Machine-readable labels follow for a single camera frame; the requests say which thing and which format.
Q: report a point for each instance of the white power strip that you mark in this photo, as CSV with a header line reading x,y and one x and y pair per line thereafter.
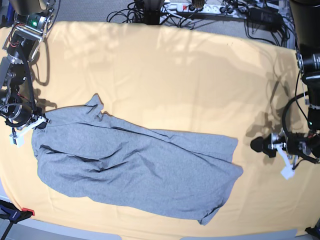
x,y
186,9

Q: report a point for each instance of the black clamp right corner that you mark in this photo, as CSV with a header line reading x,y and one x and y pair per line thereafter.
x,y
314,231

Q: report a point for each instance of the black centre post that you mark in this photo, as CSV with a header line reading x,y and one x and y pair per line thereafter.
x,y
152,11

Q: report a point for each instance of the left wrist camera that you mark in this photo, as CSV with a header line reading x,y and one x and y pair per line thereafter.
x,y
287,173

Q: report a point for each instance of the grey t-shirt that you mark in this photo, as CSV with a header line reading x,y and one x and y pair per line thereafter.
x,y
84,152

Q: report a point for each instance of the blue black bar clamp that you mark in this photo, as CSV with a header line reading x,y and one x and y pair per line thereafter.
x,y
8,211

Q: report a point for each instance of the black power adapter brick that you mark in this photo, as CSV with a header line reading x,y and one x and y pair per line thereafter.
x,y
270,19

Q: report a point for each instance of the yellow table cloth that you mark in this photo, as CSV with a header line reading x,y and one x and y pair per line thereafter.
x,y
170,78

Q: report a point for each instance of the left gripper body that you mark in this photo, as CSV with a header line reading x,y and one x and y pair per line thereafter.
x,y
277,143

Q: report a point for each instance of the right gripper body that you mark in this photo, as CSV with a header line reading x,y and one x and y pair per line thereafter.
x,y
35,121

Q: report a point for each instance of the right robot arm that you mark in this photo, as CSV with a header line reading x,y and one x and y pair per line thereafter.
x,y
30,22

